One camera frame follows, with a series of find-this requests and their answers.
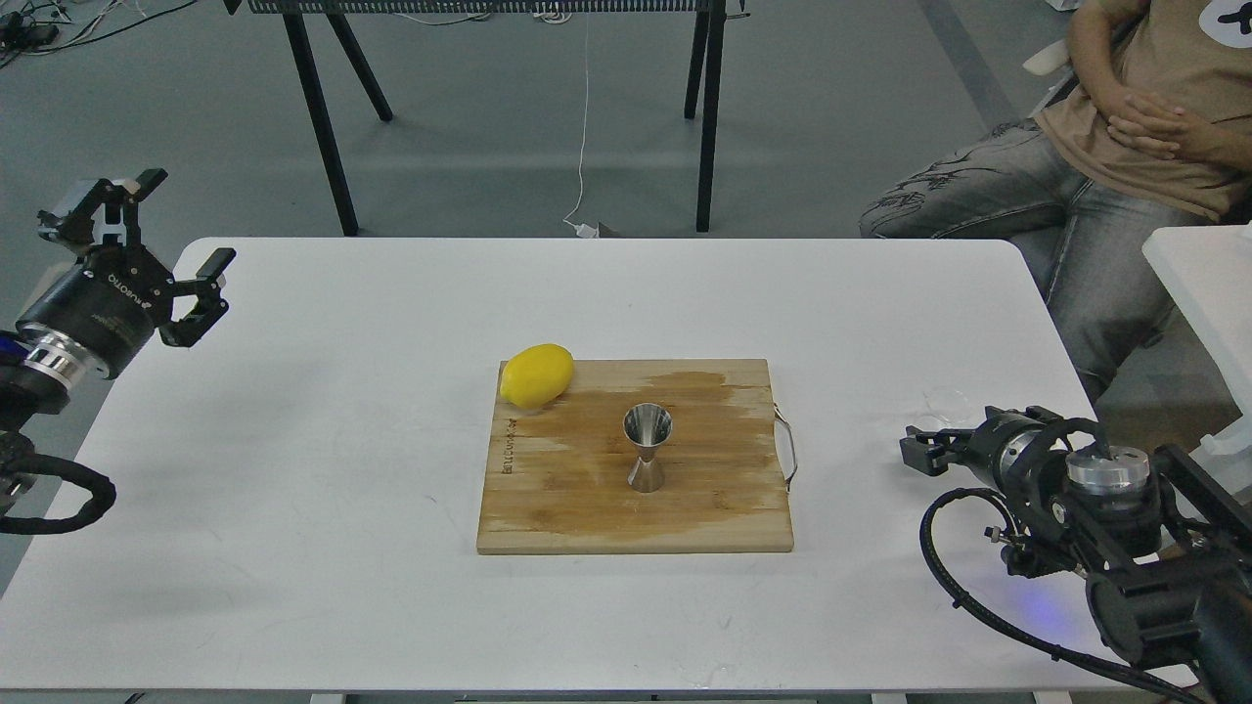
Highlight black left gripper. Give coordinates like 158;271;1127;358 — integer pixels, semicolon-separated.
18;168;237;382

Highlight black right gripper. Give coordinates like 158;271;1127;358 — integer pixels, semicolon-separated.
900;406;1060;494

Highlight steel double jigger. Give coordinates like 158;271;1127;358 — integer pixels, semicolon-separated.
622;405;674;492

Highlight small clear glass beaker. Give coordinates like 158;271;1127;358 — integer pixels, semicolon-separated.
913;386;978;431

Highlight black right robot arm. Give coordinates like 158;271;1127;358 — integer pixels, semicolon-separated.
900;406;1251;703

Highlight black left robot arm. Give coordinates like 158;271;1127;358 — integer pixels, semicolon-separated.
1;168;235;536

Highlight person's right hand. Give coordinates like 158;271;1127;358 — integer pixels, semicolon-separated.
1101;88;1184;159

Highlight seated person in tan shirt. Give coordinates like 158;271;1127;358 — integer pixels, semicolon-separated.
859;1;1251;401

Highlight wooden cutting board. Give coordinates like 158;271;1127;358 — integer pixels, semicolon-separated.
475;358;794;555

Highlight yellow lemon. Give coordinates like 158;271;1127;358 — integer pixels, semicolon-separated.
498;343;575;410

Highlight black cables on floor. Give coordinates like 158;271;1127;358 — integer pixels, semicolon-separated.
0;0;202;69

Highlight white cable on floor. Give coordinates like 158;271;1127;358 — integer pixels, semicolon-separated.
561;10;603;239

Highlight black metal frame table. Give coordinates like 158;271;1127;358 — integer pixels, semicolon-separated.
223;0;752;238

